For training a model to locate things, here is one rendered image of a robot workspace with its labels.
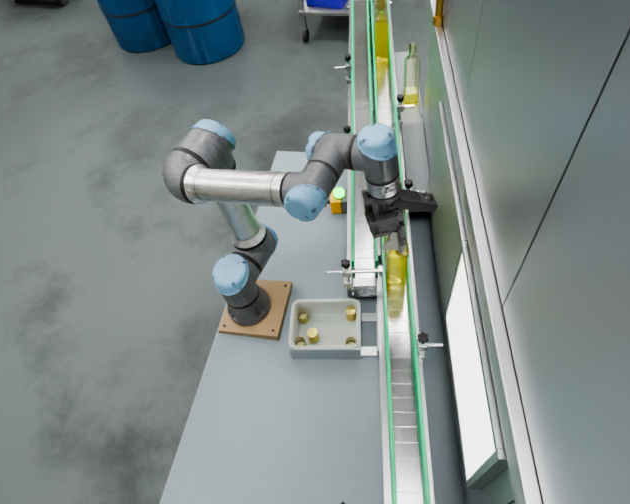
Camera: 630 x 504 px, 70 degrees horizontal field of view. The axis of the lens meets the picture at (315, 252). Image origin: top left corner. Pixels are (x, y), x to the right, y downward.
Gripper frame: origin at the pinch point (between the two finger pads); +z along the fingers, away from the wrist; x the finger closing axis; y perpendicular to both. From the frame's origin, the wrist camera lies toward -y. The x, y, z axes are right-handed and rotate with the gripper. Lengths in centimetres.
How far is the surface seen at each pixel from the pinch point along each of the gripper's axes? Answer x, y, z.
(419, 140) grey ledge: -68, -25, 26
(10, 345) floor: -78, 207, 91
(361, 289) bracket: -9.7, 13.0, 29.2
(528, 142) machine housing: 26, -15, -46
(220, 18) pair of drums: -312, 63, 50
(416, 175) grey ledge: -51, -18, 27
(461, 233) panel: 12.1, -10.9, -12.5
